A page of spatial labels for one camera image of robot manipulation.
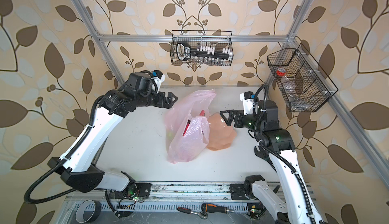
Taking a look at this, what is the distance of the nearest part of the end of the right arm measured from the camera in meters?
0.48

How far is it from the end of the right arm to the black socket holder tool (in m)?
0.39

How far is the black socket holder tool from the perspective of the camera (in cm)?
83
